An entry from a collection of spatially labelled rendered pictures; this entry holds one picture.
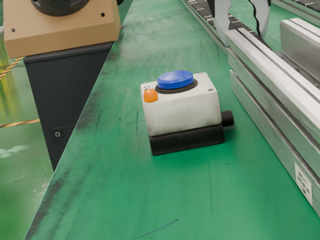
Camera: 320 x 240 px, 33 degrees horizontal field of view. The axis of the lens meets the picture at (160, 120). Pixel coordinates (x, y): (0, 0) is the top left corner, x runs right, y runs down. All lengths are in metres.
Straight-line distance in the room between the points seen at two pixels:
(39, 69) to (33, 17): 0.12
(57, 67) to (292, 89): 0.80
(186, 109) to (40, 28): 0.71
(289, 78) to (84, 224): 0.22
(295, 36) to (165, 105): 0.19
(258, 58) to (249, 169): 0.12
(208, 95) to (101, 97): 0.29
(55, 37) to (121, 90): 0.41
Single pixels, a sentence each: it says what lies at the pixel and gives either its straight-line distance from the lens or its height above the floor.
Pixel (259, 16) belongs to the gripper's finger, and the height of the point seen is 0.85.
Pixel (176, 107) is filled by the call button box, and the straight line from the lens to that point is 0.56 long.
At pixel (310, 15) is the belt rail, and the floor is 0.79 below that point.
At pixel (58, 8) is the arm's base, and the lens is 1.20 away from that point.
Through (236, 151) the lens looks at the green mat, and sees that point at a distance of 0.56.
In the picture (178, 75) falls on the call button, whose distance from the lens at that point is 0.58.
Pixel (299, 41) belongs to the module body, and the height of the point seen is 0.85.
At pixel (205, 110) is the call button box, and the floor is 0.82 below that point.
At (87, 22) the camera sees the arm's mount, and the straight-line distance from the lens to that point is 1.19.
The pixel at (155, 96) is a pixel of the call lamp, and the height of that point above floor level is 0.84.
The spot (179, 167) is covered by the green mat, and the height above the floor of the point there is 0.78.
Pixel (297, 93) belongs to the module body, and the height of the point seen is 0.86.
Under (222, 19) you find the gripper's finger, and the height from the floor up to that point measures 0.85.
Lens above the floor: 1.02
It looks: 21 degrees down
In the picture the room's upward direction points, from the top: 10 degrees counter-clockwise
